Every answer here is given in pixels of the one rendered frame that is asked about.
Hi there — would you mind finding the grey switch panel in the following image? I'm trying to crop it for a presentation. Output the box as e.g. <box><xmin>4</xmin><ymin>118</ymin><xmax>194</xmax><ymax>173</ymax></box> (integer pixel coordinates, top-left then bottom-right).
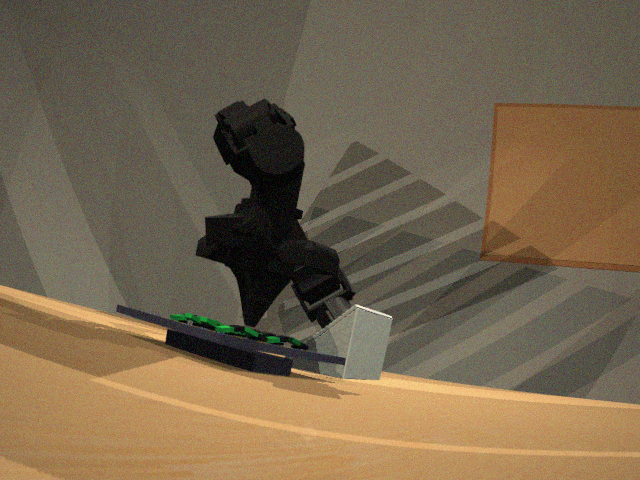
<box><xmin>116</xmin><ymin>305</ymin><xmax>346</xmax><ymax>377</ymax></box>

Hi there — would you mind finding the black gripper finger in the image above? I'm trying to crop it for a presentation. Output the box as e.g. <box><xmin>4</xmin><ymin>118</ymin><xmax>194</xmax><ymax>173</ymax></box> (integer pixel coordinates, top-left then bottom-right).
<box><xmin>247</xmin><ymin>264</ymin><xmax>298</xmax><ymax>327</ymax></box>
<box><xmin>224</xmin><ymin>262</ymin><xmax>252</xmax><ymax>325</ymax></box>

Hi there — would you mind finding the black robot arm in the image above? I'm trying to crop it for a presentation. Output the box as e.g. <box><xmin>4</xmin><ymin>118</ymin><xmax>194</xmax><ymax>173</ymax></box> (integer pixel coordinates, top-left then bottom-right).
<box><xmin>205</xmin><ymin>99</ymin><xmax>356</xmax><ymax>329</ymax></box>

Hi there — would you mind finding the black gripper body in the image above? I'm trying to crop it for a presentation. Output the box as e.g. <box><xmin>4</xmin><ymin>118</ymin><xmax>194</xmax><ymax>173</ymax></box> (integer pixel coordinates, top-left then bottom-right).
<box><xmin>196</xmin><ymin>190</ymin><xmax>340</xmax><ymax>276</ymax></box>

